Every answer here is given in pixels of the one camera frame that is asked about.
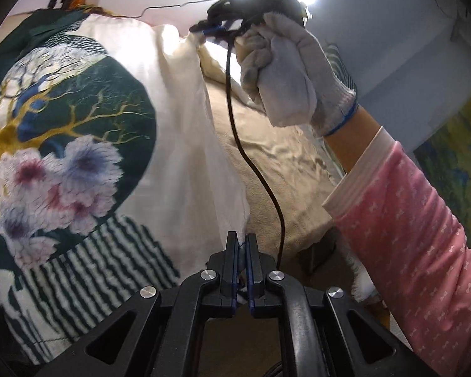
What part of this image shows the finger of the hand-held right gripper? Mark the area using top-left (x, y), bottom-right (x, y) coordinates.
top-left (189, 16), bottom-right (256, 42)
top-left (206, 0), bottom-right (254, 22)

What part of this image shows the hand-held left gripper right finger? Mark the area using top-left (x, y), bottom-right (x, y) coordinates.
top-left (246, 233), bottom-right (440, 377)

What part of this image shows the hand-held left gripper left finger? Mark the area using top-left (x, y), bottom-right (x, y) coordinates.
top-left (35, 232), bottom-right (241, 377)

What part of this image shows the white floral printed shirt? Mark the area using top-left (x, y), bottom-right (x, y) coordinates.
top-left (0, 8), bottom-right (252, 367)

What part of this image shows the person's right hand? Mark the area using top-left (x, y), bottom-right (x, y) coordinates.
top-left (235, 12), bottom-right (359, 139)

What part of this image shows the striped green white cloth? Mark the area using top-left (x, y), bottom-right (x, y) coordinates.
top-left (324, 42), bottom-right (359, 101)

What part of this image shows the white fluffy cloth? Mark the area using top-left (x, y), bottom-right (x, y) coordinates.
top-left (338, 239), bottom-right (379, 305)

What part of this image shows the beige blanket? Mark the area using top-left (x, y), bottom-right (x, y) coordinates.
top-left (198, 41), bottom-right (348, 262)

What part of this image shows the green yellow painting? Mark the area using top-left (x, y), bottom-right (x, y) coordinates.
top-left (412, 86), bottom-right (471, 258)

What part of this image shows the thin dark wire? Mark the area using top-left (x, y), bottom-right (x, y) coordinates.
top-left (114, 0), bottom-right (230, 20)

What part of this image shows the black cable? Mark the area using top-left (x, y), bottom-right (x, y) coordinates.
top-left (225, 43), bottom-right (286, 268)

